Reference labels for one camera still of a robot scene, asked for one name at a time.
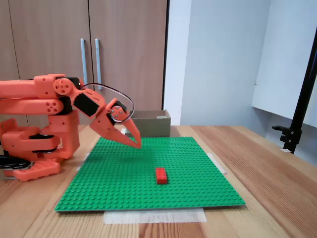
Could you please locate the red lego block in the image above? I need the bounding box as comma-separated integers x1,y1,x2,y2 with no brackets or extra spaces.
155,167,168,185

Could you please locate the brown cardboard box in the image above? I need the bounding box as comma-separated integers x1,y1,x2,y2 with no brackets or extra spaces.
125,110,171,138

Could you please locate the green lego baseplate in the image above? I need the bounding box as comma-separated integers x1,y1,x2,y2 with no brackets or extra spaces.
54,136,246,213

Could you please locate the brown wooden cabinet door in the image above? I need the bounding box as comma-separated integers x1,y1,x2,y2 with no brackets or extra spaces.
88,0,169,126
0,0,28,126
8,0,98,126

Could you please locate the black base clamp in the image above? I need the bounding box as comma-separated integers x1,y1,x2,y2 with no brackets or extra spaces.
0,155,34,172

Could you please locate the long masking tape strip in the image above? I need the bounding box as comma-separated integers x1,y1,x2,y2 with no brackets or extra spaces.
103,208,208,225

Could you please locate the gripper motor cable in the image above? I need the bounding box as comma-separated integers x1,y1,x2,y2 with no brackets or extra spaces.
80,83,135,124

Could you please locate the metal cabinet door handle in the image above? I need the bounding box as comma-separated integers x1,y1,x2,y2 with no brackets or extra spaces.
80,38,89,85
95,38,103,85

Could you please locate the black camera stand with clamp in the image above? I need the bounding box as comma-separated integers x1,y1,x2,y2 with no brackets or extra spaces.
271,47,317,155

